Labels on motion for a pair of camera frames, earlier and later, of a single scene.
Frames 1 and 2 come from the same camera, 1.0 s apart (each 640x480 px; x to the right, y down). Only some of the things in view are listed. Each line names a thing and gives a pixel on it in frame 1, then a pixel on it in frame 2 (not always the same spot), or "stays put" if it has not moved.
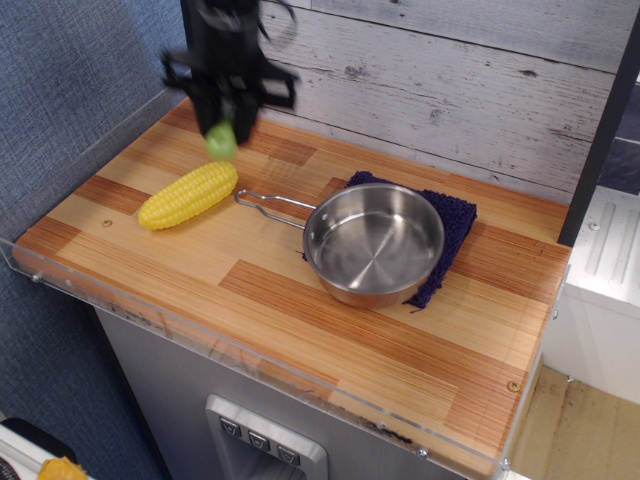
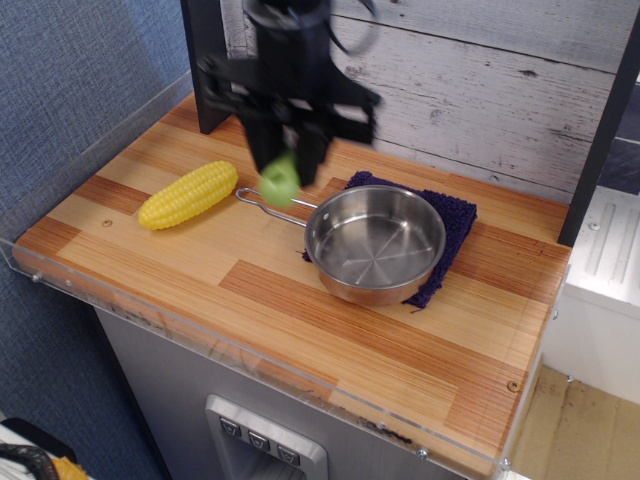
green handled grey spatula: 221,141 → 280,181
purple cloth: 458,218 stays put
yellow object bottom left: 61,468 stays put
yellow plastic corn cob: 188,195 stays put
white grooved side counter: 593,335 stays put
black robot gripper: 226,63 → 292,79
